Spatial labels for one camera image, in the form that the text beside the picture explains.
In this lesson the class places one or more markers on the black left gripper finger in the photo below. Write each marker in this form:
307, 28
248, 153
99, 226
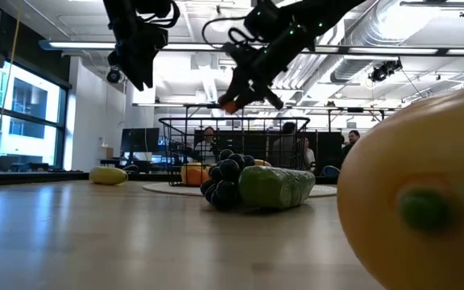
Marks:
134, 76
147, 74

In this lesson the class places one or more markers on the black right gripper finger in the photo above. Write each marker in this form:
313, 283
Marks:
250, 94
236, 89

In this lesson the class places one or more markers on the dark purple grape bunch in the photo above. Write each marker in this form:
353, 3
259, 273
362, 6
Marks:
229, 169

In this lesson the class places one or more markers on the green cucumber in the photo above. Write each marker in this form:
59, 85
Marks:
272, 187

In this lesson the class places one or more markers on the small round orange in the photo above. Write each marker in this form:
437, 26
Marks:
197, 177

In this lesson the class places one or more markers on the yellow-green mango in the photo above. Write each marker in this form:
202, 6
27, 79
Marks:
108, 176

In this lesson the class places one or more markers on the large orange papaya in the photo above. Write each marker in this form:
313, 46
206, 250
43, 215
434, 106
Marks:
425, 169

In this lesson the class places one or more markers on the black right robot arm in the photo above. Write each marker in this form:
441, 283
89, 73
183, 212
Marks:
328, 12

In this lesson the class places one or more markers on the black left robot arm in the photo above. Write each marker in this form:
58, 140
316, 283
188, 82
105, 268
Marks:
115, 12

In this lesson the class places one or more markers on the person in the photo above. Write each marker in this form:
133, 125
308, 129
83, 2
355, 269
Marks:
307, 156
286, 145
350, 143
207, 142

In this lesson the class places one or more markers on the round white ceiling lamp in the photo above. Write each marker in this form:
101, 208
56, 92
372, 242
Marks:
220, 25

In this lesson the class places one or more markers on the black computer monitor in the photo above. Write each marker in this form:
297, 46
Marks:
139, 140

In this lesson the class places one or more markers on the long ceiling light bar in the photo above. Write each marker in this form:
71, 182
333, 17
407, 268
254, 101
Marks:
75, 45

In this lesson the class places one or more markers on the small cardboard box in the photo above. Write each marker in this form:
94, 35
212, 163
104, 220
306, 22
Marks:
107, 152

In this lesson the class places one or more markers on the black room divider panel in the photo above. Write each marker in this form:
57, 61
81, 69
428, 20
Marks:
324, 145

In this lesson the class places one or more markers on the blue chair back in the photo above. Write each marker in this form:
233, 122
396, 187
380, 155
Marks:
330, 171

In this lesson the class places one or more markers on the large window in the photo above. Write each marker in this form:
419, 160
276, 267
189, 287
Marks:
30, 121

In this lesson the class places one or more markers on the black ceiling-mounted device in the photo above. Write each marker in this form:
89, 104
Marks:
385, 70

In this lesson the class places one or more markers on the white round plate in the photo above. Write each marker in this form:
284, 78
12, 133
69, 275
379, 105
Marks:
167, 188

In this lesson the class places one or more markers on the dark laptop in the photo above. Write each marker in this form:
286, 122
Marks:
6, 163

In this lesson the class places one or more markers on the round black wall speaker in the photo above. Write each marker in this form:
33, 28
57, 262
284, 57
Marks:
113, 75

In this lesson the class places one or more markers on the black background rig frame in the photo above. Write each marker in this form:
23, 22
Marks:
200, 106
357, 109

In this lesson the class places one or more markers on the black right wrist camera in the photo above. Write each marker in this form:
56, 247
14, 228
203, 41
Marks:
264, 20

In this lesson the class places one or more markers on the silver ventilation duct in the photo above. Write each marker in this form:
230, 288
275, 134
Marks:
357, 64

